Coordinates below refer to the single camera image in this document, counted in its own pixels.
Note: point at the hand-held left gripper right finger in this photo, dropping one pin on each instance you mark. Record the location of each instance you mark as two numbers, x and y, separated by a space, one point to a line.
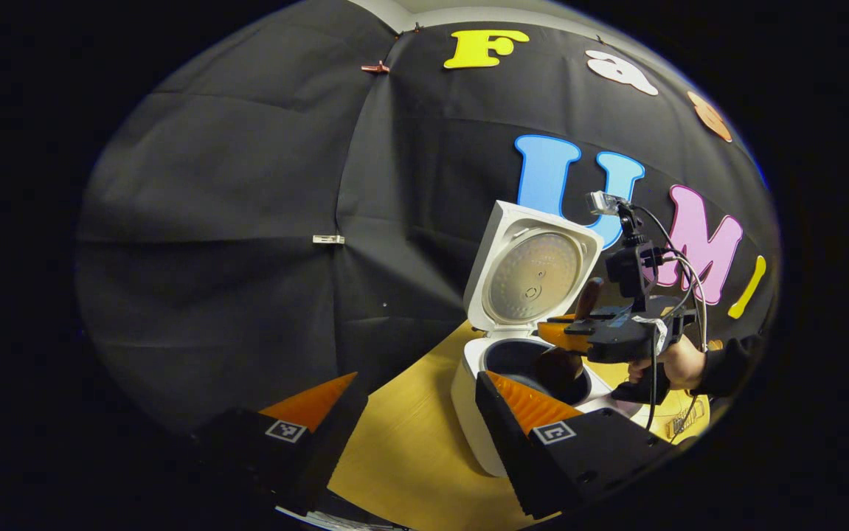
509 442

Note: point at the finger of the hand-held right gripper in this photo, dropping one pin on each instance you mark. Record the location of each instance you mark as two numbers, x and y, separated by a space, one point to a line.
564 335

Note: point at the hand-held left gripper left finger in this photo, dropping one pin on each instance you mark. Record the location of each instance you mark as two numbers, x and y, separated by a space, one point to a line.
335 435

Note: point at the brown wooden spoon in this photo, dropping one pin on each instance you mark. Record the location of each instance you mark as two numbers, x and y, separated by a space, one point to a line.
560 369

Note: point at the white rice cooker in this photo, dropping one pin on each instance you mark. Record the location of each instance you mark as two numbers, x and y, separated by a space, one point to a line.
535 273

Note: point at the white cloth clip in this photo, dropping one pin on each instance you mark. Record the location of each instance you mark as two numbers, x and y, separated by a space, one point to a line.
328 239

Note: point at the black backdrop cloth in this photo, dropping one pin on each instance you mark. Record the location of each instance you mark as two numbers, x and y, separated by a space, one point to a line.
210 221

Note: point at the red cloth clip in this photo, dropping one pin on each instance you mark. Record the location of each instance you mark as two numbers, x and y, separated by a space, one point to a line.
375 68

